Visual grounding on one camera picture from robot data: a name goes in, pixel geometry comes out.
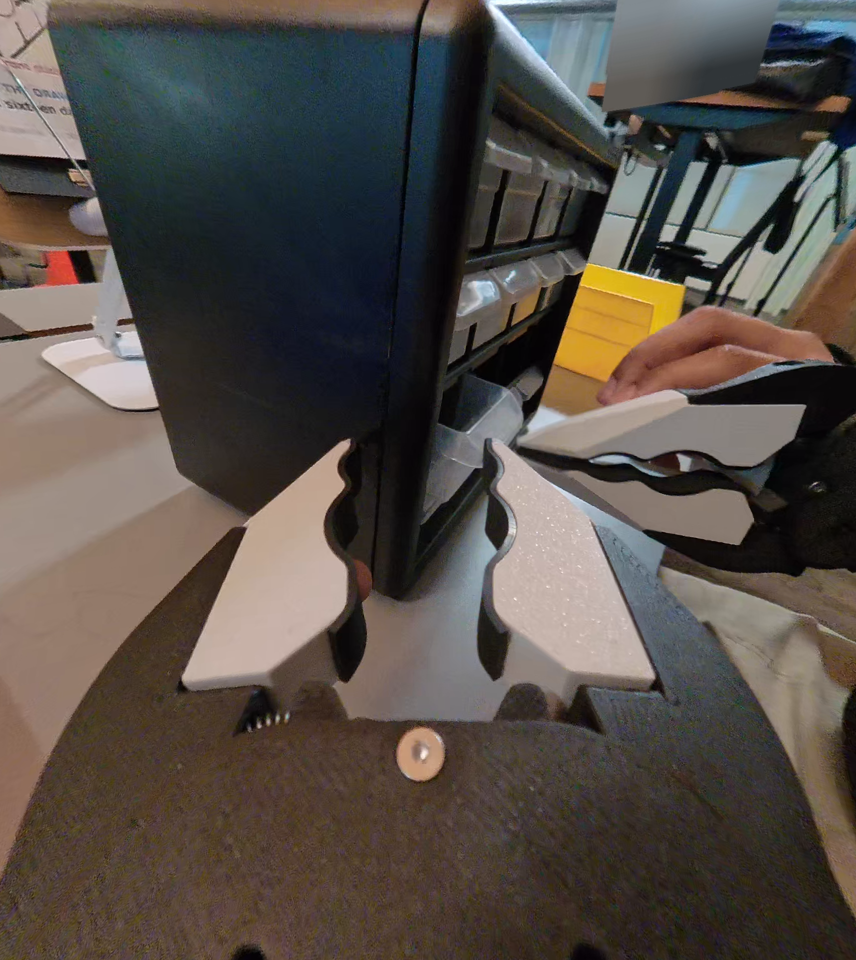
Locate white instruction sign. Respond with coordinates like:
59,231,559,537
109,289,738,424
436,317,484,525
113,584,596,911
0,0,92,162

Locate grey desk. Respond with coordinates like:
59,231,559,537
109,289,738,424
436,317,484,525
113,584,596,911
0,288,669,960

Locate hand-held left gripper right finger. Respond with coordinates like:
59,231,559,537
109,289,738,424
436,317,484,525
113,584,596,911
476,438,659,714

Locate black-framed table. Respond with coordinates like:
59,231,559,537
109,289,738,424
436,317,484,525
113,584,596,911
589,78,853,316

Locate person's right hand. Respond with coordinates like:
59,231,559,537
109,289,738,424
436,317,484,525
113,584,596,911
596,306,838,408

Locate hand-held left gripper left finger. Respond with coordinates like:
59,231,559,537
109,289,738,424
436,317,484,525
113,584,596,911
180,438,369,693

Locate black drawer cabinet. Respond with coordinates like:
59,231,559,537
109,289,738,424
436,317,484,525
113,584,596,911
47,0,622,601

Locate person's beige pants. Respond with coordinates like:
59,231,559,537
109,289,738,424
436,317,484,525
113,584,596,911
656,566,856,960

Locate clear plastic parts drawer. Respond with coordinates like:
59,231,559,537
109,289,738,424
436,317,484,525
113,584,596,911
426,375,528,526

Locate yellow plastic shelf bin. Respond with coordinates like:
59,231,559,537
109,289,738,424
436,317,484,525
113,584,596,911
551,262,688,384

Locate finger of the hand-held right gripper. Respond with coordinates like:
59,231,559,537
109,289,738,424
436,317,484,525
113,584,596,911
540,453,774,546
518,390,808,489

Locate rows of clear drawers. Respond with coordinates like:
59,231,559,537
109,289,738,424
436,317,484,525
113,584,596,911
446,123,613,365

